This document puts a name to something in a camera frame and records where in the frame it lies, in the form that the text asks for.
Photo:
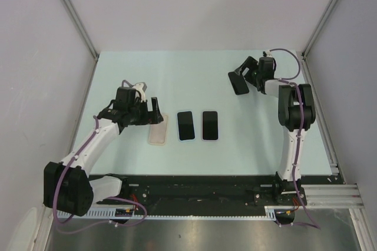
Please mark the aluminium front rail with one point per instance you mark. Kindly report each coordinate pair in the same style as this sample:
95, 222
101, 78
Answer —
333, 196

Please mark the black phone blue edge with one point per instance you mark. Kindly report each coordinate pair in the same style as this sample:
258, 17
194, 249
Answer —
186, 125

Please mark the right aluminium frame post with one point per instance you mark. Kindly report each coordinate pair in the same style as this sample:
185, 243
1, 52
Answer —
328, 11

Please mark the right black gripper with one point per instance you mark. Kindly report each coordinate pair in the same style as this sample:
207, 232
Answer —
251, 63

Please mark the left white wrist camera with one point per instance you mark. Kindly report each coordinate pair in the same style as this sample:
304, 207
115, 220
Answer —
140, 89

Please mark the aluminium frame post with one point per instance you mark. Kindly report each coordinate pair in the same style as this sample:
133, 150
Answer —
328, 11
81, 29

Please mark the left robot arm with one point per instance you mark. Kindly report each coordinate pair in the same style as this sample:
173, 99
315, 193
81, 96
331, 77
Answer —
67, 184

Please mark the beige phone case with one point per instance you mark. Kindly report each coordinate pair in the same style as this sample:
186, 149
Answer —
158, 132

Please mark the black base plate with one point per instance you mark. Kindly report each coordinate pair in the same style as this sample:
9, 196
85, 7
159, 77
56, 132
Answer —
202, 194

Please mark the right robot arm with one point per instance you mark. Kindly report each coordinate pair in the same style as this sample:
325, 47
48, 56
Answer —
295, 109

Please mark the light blue phone case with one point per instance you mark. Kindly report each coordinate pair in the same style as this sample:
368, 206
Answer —
177, 127

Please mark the white slotted cable duct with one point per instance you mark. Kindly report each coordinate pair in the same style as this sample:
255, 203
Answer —
113, 212

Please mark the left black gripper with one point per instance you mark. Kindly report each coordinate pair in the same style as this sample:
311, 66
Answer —
149, 117

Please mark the left aluminium frame post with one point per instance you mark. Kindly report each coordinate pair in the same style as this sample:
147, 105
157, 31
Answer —
81, 29

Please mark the purple phone case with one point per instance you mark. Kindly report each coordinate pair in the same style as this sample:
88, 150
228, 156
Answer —
218, 127

